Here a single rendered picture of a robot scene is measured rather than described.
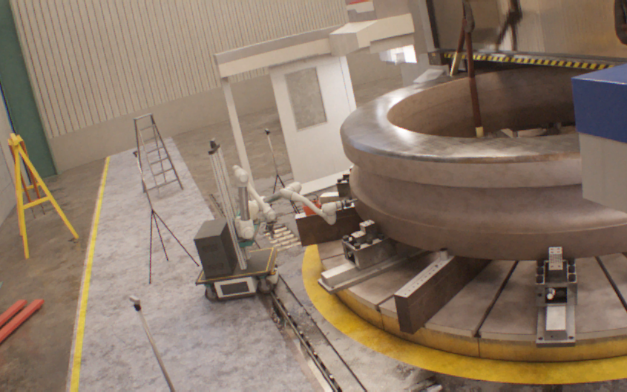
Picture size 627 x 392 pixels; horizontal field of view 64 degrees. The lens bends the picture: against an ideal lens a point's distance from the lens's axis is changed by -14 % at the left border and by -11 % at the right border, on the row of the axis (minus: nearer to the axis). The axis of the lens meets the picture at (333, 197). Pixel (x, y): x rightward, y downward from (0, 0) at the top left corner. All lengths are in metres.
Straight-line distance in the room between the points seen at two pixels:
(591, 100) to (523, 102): 7.34
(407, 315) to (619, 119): 3.37
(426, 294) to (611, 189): 3.27
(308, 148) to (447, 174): 5.22
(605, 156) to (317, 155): 8.37
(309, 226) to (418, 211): 1.86
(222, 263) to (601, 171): 5.36
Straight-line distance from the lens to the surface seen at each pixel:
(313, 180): 9.88
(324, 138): 9.80
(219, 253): 6.52
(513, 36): 8.32
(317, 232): 6.80
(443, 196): 5.08
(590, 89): 1.68
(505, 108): 8.96
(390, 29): 8.67
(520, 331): 4.66
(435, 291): 4.92
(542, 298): 4.63
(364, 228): 5.69
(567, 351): 4.75
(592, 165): 1.76
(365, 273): 5.80
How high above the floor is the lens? 3.00
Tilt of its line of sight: 19 degrees down
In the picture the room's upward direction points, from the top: 12 degrees counter-clockwise
